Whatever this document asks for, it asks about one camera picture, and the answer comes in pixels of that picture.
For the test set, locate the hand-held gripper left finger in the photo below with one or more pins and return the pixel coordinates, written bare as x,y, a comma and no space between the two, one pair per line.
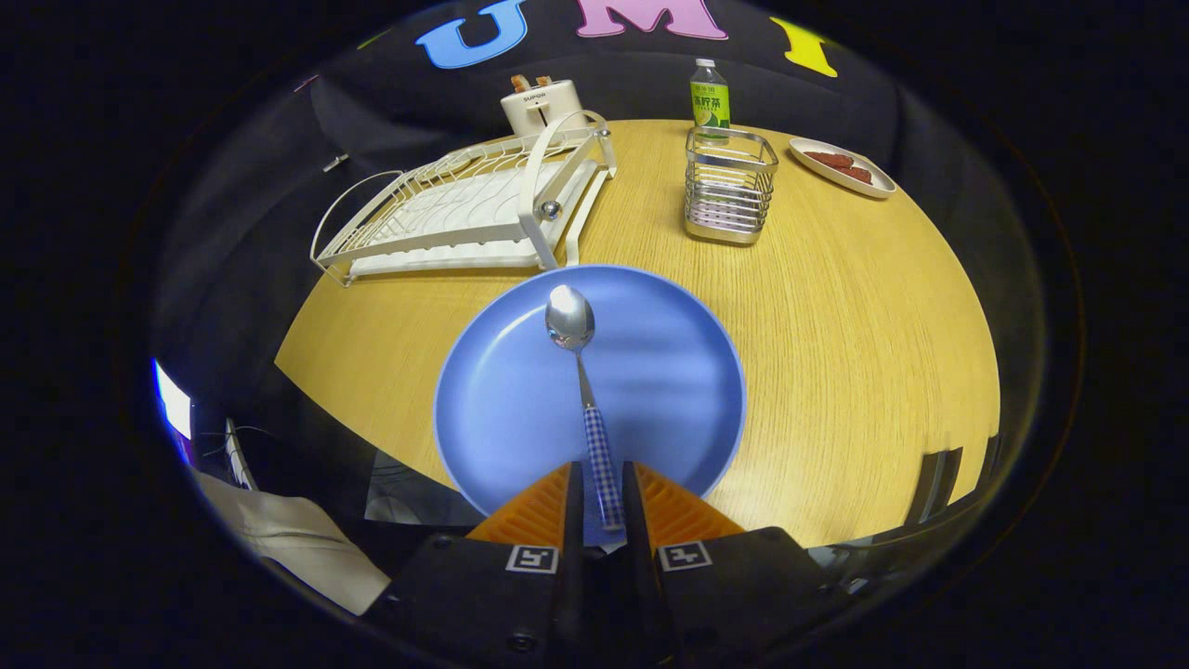
464,595

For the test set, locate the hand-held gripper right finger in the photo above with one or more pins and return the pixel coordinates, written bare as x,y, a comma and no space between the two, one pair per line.
743,595

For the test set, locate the blue plate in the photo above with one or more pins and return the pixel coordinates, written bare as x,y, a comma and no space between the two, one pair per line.
669,390

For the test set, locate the small white oval plate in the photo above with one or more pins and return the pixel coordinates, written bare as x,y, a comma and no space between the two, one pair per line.
868,186

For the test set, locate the beige cloth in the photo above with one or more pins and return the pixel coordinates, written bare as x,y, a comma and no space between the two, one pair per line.
297,548

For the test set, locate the bright screen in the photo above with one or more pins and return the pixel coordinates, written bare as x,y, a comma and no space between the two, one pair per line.
175,404

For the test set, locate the brown meat slice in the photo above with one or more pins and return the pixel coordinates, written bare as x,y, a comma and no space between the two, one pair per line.
829,160
857,174

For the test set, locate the white toaster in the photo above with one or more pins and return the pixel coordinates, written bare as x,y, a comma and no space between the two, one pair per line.
543,110

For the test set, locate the green label drink bottle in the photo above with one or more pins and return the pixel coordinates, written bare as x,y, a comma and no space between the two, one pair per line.
710,102

